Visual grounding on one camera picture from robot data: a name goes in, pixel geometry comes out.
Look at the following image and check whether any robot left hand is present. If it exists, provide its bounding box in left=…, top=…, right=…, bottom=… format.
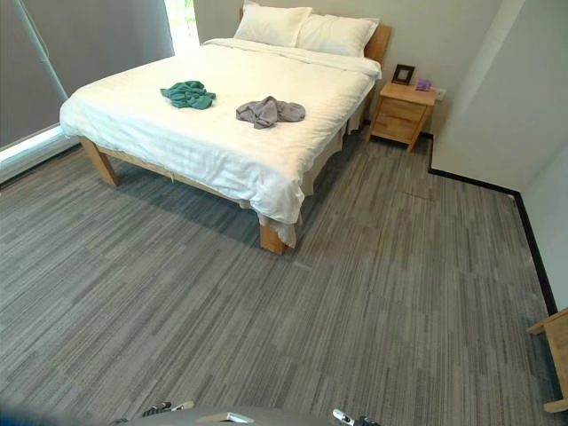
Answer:
left=141, top=400, right=196, bottom=418

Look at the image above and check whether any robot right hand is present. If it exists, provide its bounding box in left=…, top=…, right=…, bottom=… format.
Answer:
left=332, top=407, right=383, bottom=426

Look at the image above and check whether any light wooden furniture piece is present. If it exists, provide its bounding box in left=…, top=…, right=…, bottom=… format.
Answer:
left=526, top=306, right=568, bottom=414

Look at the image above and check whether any black skirting board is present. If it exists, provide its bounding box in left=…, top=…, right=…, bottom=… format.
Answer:
left=428, top=167, right=559, bottom=317

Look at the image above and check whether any white duvet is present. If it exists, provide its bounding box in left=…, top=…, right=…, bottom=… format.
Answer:
left=59, top=37, right=383, bottom=225

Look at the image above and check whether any wooden nightstand with drawers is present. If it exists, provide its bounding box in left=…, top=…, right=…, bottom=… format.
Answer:
left=368, top=81, right=438, bottom=154

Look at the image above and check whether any grey crumpled garment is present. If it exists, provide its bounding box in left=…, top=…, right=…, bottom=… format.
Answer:
left=235, top=95, right=307, bottom=130

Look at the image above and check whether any green crumpled garment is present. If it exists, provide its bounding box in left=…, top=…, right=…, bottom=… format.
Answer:
left=160, top=80, right=217, bottom=110

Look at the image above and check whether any grey roller blind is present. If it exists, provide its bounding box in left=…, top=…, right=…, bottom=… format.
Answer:
left=0, top=0, right=68, bottom=150
left=24, top=0, right=177, bottom=97

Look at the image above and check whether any white pillow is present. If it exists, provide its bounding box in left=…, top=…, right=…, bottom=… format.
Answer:
left=233, top=3, right=313, bottom=49
left=296, top=13, right=381, bottom=59

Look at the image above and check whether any bright window pane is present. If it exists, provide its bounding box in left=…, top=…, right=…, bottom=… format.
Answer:
left=162, top=0, right=201, bottom=59

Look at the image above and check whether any wooden bed frame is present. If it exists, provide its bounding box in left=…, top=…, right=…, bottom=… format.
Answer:
left=79, top=6, right=392, bottom=256

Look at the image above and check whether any dark picture frame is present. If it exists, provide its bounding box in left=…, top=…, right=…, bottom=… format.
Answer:
left=391, top=64, right=416, bottom=86

